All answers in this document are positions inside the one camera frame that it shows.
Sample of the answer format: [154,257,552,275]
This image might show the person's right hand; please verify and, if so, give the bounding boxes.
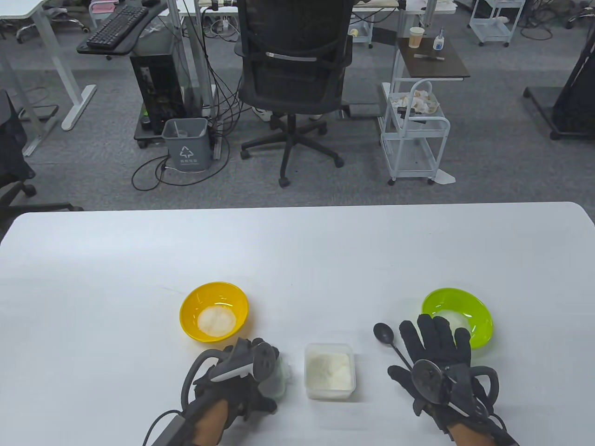
[388,314,489,435]

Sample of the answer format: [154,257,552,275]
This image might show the person's left hand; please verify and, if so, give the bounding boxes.
[193,338,280,422]

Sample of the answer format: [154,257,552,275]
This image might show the small white sugar heap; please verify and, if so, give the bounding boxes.
[198,307,236,334]
[435,310,470,333]

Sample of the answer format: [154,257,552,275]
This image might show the clear container lid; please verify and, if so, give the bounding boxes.
[260,355,294,400]

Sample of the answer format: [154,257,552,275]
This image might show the green bowl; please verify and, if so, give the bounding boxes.
[422,288,494,350]

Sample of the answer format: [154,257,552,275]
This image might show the black spoon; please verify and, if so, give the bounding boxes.
[373,322,413,371]

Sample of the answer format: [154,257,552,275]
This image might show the yellow bowl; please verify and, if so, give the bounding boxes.
[179,281,249,343]

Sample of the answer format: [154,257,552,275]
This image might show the clear plastic sugar container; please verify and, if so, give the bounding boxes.
[304,343,356,400]

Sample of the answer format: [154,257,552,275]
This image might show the person's left forearm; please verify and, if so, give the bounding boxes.
[191,400,231,446]

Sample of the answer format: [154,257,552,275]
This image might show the person's right forearm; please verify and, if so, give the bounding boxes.
[449,420,493,446]

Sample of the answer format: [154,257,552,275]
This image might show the black and white controller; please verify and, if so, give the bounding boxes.
[181,341,279,409]
[411,359,500,421]

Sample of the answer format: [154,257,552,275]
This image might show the white rolling basket cart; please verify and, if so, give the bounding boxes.
[379,78,451,185]

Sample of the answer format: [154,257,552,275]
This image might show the crumpled white cloth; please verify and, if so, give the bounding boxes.
[390,90,440,114]

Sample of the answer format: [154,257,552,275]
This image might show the grey waste bin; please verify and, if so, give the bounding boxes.
[161,118,211,171]

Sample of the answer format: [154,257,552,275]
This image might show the dark brown side table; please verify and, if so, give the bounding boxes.
[397,37,470,82]

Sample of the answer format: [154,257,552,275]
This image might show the black equipment stand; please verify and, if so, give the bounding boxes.
[523,33,595,140]

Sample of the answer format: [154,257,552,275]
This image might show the black mesh office chair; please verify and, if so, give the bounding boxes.
[234,0,354,188]

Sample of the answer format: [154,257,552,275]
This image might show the black computer tower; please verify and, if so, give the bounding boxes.
[130,50,186,135]

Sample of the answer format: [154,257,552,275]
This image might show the small white cart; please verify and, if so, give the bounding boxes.
[346,12,375,49]

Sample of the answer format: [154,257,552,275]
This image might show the black armchair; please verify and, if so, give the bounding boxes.
[0,90,84,233]

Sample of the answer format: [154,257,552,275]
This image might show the black keyboard tray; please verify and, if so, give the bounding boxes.
[77,0,169,56]

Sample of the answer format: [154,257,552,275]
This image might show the black keyboard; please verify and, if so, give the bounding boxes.
[86,4,149,49]

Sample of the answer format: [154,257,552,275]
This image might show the black cable bundle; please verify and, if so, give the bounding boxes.
[132,0,245,191]

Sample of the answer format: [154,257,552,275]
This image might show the white wire cart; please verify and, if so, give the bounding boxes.
[469,0,526,47]

